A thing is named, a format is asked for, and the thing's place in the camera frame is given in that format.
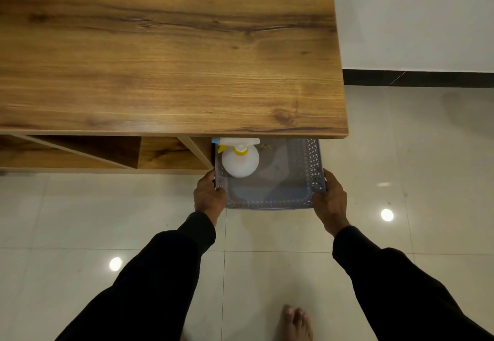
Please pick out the person's left forearm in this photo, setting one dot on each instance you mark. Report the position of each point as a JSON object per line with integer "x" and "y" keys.
{"x": 154, "y": 283}

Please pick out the person's right forearm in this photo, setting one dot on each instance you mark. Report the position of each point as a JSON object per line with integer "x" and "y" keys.
{"x": 397, "y": 290}

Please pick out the grey perforated plastic basket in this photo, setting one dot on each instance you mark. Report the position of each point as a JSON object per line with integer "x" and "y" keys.
{"x": 293, "y": 186}

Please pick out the white spray bottle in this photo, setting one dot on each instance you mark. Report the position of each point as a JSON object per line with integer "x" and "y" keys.
{"x": 240, "y": 157}

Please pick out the person's left thumb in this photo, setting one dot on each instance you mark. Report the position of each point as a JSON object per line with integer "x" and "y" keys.
{"x": 212, "y": 178}

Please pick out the person's left hand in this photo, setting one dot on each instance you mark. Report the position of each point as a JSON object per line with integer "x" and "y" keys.
{"x": 208, "y": 200}

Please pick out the person's right thumb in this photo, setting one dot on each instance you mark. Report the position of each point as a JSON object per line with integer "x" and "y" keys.
{"x": 328, "y": 179}

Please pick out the grey folded cloth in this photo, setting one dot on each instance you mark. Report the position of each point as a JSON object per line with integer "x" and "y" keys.
{"x": 280, "y": 173}

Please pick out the wooden desk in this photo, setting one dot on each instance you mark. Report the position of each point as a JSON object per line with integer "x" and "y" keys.
{"x": 169, "y": 51}

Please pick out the person's right hand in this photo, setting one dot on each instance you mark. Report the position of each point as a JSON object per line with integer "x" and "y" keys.
{"x": 330, "y": 207}

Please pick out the person's bare foot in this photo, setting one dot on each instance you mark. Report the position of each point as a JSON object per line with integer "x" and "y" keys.
{"x": 295, "y": 323}

